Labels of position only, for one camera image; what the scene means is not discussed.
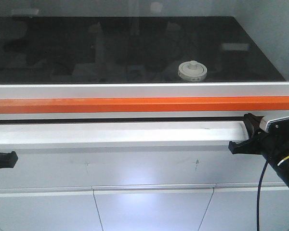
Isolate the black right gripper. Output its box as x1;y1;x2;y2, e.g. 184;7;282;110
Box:
228;113;289;166

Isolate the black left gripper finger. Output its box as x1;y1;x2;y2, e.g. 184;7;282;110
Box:
0;151;18;169

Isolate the orange and white sash frame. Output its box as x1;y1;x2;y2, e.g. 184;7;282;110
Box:
0;82;289;119

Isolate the glass jar with white lid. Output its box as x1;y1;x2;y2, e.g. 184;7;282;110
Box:
178;61;208;82

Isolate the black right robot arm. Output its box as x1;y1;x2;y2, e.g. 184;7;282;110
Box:
228;113;289;188

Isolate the white fume hood base cabinet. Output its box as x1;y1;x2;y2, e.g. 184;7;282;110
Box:
0;120;289;231

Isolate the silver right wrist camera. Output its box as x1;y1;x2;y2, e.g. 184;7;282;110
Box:
259;114;289;133

